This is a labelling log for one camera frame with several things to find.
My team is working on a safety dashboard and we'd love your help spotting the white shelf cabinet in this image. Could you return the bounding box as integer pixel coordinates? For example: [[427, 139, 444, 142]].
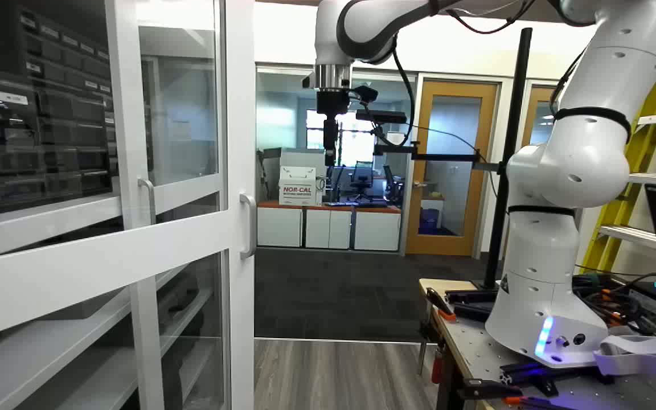
[[0, 0, 228, 410]]

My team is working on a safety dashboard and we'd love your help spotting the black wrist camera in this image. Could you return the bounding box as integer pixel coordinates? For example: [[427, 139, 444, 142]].
[[349, 83, 411, 128]]

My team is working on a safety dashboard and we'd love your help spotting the blue waste bin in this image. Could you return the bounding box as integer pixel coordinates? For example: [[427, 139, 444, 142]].
[[417, 192, 448, 238]]

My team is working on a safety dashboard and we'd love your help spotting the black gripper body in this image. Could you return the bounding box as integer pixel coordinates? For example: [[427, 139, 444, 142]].
[[314, 86, 350, 142]]

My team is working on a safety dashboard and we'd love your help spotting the white machine with red label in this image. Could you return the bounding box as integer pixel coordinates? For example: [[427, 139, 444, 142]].
[[276, 149, 331, 208]]

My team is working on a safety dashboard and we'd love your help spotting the yellow step ladder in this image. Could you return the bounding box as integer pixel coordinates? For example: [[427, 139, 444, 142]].
[[578, 53, 656, 278]]

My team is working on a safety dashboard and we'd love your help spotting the black pole base clamp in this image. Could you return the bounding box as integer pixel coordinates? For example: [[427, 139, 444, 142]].
[[444, 284, 502, 323]]

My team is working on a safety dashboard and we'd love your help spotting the white glass cabinet door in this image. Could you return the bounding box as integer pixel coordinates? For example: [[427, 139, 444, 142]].
[[0, 0, 260, 410], [105, 0, 223, 410]]

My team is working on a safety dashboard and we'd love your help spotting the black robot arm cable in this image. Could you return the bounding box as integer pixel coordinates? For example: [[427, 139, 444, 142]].
[[386, 0, 602, 150]]

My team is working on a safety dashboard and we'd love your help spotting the black small parts drawer organizer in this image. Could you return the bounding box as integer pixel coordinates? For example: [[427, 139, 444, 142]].
[[0, 0, 124, 223]]

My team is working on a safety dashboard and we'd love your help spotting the black camera stand pole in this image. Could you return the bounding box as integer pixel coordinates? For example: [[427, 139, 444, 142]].
[[374, 27, 536, 298]]

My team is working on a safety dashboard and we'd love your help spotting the wooden framed glass door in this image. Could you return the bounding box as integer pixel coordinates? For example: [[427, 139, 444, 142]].
[[519, 83, 563, 150], [404, 75, 502, 261]]

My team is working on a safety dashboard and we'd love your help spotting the silver door handle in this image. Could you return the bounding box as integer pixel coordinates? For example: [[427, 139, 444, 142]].
[[137, 175, 158, 228], [236, 192, 260, 261]]

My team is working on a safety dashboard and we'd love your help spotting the black clamp with orange handle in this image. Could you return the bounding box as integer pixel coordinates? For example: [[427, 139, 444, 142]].
[[422, 284, 461, 325]]

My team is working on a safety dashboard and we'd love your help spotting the white low cabinet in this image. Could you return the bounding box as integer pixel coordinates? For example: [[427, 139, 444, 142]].
[[256, 201, 305, 251], [302, 205, 356, 254], [353, 205, 406, 254]]

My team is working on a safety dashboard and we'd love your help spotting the blue machine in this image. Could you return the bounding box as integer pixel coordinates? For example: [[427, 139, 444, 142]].
[[326, 163, 408, 208]]

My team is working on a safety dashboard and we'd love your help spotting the orange cable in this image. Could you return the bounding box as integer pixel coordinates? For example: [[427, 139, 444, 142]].
[[594, 280, 629, 323]]

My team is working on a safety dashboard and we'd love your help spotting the white plastic part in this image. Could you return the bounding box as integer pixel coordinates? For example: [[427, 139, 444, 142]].
[[594, 323, 656, 382]]

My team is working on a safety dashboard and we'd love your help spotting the black table clamp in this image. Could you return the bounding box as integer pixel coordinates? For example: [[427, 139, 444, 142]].
[[496, 359, 567, 398]]

